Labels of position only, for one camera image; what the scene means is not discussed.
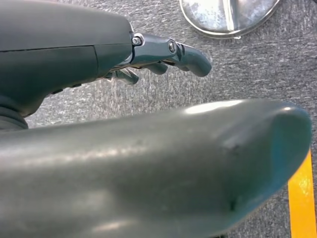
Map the yellow floor tape square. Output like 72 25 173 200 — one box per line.
288 149 317 238

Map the chrome belt stanchion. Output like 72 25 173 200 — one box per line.
180 0 282 39

